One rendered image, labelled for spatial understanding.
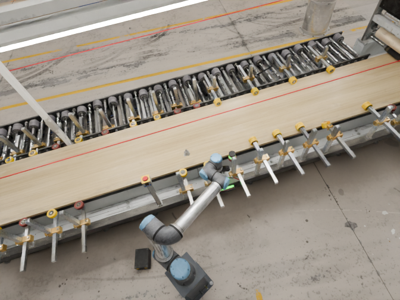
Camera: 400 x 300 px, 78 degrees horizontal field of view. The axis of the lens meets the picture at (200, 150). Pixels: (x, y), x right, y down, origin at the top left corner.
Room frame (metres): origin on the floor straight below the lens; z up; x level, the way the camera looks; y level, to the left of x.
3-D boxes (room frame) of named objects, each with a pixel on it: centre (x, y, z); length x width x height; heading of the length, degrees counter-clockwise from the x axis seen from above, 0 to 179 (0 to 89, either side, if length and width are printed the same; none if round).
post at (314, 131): (1.24, -1.02, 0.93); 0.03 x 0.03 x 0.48; 8
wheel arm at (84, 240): (0.87, 1.16, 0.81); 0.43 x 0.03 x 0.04; 8
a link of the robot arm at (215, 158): (1.02, -0.11, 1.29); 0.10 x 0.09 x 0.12; 133
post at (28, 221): (0.87, 1.45, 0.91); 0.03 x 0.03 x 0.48; 8
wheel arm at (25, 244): (0.79, 1.65, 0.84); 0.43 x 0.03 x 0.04; 8
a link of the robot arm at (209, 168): (0.94, -0.04, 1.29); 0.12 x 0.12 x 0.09; 43
